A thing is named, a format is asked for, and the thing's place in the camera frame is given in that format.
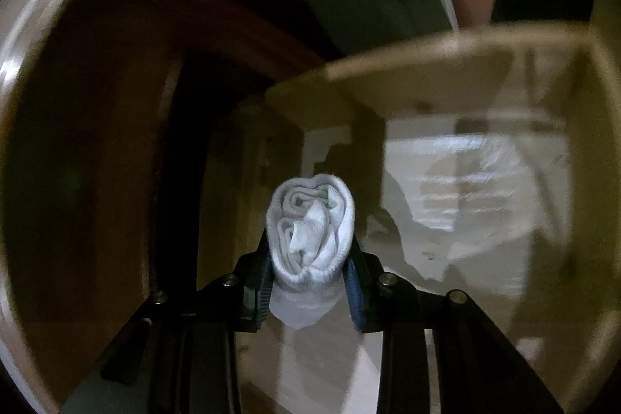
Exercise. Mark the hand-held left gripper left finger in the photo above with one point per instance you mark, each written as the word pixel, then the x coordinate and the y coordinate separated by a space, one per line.
pixel 264 285

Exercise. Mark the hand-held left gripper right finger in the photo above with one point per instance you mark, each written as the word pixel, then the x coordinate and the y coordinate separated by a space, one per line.
pixel 351 295

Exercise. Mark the white sock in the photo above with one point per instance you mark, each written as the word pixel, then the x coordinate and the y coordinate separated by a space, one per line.
pixel 310 220

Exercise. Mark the wooden drawer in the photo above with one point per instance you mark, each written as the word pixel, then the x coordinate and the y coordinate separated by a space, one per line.
pixel 436 55

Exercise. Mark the brown wooden nightstand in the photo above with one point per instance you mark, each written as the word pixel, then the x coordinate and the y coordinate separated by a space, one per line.
pixel 97 152

